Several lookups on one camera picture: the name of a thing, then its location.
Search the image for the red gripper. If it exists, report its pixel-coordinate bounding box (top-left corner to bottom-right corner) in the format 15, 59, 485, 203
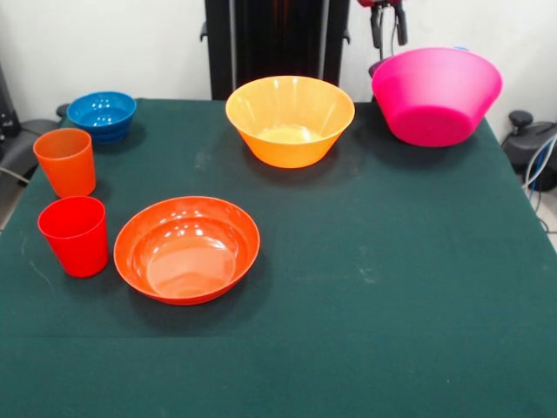
356, 0, 409, 49

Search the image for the red plastic cup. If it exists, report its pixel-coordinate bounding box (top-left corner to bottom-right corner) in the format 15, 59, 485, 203
37, 195, 111, 279

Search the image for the large magenta plastic bowl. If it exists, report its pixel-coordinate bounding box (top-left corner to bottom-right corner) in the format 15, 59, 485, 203
371, 46, 504, 149

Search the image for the small dark blue bowl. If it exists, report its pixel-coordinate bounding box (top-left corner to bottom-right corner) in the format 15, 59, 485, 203
66, 90, 138, 144

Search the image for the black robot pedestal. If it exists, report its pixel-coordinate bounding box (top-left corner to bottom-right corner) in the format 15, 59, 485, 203
199, 0, 352, 101

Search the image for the dark green table cloth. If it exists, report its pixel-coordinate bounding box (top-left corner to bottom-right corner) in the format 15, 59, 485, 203
0, 98, 557, 418

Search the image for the orange plastic cup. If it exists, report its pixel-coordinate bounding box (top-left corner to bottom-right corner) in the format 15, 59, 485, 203
32, 126, 97, 199

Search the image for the orange plastic bowl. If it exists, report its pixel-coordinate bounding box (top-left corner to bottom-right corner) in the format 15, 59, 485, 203
225, 75, 357, 169

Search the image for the orange-red plastic bowl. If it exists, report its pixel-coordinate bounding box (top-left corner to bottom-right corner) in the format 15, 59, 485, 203
113, 196, 262, 307

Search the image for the black wall cable with plug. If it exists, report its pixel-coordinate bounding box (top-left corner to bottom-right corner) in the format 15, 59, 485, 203
377, 6, 399, 60

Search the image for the black office chair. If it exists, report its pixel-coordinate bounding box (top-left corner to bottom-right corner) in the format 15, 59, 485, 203
500, 110, 557, 192
0, 64, 70, 188

